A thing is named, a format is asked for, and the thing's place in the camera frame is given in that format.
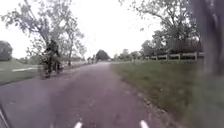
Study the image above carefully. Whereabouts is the small round dark tree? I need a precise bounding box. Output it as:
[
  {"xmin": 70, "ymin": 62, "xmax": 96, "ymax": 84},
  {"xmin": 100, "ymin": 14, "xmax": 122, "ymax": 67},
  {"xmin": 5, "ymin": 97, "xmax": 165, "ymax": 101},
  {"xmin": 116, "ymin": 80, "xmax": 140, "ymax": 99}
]
[{"xmin": 95, "ymin": 49, "xmax": 110, "ymax": 62}]

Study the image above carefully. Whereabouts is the leaf-strewn grey asphalt path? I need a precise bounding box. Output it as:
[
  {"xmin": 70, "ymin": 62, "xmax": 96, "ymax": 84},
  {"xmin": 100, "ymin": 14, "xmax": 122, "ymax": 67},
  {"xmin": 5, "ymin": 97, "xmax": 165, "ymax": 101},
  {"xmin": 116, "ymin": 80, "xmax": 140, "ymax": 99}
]
[{"xmin": 0, "ymin": 61, "xmax": 174, "ymax": 128}]

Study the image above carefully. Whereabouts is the wide green grass verge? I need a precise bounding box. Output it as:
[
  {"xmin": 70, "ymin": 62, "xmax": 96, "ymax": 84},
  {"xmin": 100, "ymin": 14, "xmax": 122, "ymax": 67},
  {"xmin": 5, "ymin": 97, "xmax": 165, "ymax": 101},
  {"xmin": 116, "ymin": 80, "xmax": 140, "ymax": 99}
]
[{"xmin": 109, "ymin": 59, "xmax": 224, "ymax": 128}]

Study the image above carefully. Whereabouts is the small sparse leafy tree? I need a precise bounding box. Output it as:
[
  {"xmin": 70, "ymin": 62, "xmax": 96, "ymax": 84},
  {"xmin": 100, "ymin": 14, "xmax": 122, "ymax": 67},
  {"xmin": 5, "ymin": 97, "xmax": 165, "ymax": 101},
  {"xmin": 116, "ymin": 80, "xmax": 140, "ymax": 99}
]
[{"xmin": 1, "ymin": 0, "xmax": 88, "ymax": 80}]

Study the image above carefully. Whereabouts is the row of dark trees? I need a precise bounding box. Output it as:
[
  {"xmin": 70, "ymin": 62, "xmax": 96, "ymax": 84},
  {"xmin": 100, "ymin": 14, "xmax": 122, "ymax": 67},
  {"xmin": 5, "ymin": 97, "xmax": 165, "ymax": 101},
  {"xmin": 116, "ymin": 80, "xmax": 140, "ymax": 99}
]
[{"xmin": 113, "ymin": 0, "xmax": 204, "ymax": 62}]

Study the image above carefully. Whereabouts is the robot's own part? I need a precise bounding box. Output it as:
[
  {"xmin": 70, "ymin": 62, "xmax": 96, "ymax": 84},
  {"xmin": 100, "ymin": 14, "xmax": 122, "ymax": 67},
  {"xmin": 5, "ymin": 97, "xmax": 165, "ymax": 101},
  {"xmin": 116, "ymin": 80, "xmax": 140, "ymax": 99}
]
[{"xmin": 73, "ymin": 121, "xmax": 83, "ymax": 128}]

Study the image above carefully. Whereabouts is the grass field with dark edge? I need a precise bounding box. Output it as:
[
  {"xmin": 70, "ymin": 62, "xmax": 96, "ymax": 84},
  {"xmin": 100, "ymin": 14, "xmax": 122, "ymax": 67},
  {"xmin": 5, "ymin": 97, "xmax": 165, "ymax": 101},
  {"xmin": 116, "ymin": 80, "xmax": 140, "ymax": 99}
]
[{"xmin": 0, "ymin": 59, "xmax": 89, "ymax": 86}]

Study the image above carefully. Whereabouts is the large forked dark tree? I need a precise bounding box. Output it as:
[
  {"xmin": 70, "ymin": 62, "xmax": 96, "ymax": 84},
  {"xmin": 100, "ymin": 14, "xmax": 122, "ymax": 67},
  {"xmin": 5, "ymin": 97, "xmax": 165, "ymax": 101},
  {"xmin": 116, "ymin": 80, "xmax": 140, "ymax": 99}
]
[{"xmin": 188, "ymin": 0, "xmax": 224, "ymax": 77}]

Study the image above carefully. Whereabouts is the pale wooden rail fence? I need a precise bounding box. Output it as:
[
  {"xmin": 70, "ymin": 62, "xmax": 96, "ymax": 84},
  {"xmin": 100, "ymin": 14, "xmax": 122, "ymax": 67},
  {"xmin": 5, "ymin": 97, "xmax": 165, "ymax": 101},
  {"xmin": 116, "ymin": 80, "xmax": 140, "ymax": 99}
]
[{"xmin": 131, "ymin": 51, "xmax": 206, "ymax": 63}]

